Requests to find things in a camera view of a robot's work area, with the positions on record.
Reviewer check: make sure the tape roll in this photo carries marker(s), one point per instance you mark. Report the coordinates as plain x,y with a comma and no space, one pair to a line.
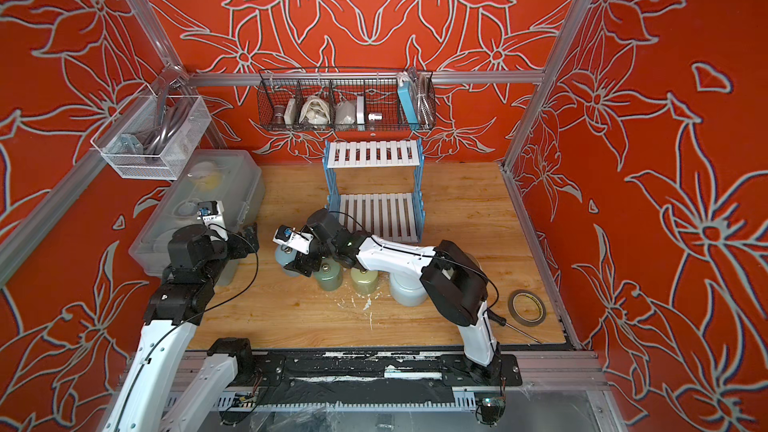
526,308

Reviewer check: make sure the small yellow-green tea canister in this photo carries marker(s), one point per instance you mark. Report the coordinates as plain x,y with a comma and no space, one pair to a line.
364,282

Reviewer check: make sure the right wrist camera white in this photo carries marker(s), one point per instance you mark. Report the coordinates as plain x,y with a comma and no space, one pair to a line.
286,236

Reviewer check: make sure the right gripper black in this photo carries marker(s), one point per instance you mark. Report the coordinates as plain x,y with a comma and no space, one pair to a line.
301,263

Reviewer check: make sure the clear plastic storage box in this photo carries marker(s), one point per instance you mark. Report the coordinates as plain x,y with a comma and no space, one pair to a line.
221,186

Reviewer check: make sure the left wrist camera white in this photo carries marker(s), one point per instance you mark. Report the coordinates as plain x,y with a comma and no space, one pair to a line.
211,215

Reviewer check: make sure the small green tea canister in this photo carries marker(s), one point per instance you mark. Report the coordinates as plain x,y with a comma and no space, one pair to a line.
329,276

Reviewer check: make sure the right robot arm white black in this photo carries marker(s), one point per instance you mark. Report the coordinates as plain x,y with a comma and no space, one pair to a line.
456,286

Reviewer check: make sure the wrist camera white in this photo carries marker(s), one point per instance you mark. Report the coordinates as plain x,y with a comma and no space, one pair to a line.
211,215
286,236

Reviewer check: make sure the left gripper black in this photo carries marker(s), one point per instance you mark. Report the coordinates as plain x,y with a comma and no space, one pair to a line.
239,249

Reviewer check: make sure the small blue tea canister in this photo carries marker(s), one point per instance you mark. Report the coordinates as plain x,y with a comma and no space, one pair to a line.
285,255

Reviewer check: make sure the black wire wall basket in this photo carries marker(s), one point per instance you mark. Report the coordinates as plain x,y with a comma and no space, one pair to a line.
361,100

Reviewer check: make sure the clear mesh wall basket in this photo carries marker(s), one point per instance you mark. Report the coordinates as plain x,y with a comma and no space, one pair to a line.
153,134

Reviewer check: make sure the blue white slatted shelf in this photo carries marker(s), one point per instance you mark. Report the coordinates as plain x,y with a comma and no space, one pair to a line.
377,186

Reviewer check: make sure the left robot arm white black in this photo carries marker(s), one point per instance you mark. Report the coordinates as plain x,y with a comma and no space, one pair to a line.
198,255

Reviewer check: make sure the beige cloth in basket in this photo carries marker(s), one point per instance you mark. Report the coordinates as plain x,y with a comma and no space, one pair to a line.
315,111

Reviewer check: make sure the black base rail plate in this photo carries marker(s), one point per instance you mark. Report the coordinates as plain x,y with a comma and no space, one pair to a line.
369,380

